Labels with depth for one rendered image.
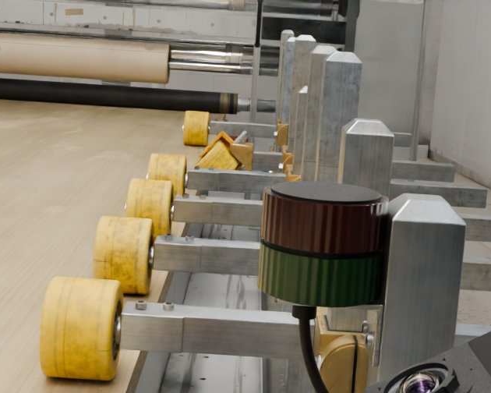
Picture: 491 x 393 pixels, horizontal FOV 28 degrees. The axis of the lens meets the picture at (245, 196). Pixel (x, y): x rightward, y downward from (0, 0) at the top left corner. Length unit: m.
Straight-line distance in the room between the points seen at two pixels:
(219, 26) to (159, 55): 0.20
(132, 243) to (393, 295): 0.57
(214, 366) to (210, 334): 0.89
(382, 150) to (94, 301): 0.25
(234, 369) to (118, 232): 0.69
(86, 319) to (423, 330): 0.35
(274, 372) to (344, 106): 0.57
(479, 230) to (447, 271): 0.83
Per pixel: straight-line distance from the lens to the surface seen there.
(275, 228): 0.45
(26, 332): 0.92
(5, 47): 3.11
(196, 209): 1.26
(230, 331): 0.78
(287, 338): 0.78
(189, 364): 1.66
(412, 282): 0.47
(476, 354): 0.33
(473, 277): 1.05
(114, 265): 1.00
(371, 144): 0.70
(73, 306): 0.77
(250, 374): 1.64
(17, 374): 0.82
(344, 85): 0.95
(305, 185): 0.48
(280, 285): 0.46
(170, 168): 1.49
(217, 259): 1.02
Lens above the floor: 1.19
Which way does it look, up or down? 10 degrees down
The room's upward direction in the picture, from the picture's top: 4 degrees clockwise
